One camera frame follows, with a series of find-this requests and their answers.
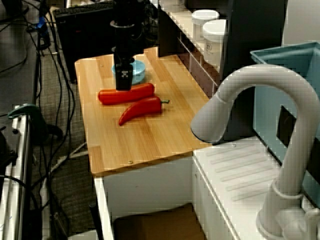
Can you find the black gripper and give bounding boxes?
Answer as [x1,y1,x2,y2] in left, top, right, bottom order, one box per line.
[109,21,145,91]

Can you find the light blue bowl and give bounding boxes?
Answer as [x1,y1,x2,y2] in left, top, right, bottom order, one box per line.
[111,59,147,85]

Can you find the red toy sausage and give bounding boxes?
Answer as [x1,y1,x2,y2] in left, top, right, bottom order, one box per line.
[97,82,156,106]

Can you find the red toy chili pepper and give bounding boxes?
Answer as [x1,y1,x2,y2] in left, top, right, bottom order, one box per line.
[118,96,170,127]

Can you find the black computer tower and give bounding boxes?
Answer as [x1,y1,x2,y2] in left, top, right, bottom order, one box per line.
[54,6,118,83]

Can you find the blue tape wrap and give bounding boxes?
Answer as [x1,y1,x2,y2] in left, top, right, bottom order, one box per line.
[36,16,49,35]

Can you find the white lidded jar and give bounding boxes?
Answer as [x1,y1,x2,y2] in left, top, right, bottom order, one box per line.
[202,19,227,66]
[191,9,220,42]

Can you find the green clamp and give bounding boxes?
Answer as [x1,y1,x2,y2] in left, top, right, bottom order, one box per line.
[7,103,50,143]

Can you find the white toy kitchen unit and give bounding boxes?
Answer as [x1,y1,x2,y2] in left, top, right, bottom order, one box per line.
[93,136,320,240]

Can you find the dark grey upright panel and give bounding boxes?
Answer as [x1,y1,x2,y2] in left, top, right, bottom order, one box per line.
[219,0,288,145]

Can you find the teal plastic bin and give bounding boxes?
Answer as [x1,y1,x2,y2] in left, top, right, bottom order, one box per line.
[249,41,320,201]

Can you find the white toy faucet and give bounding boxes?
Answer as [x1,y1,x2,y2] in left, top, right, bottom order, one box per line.
[190,64,320,240]

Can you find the black wire mesh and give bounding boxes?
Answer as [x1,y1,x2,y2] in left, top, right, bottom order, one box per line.
[142,2,160,48]

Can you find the black cable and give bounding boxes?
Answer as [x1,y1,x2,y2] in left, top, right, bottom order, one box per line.
[46,0,76,143]

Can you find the white cable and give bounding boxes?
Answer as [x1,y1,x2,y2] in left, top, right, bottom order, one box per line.
[51,141,88,173]

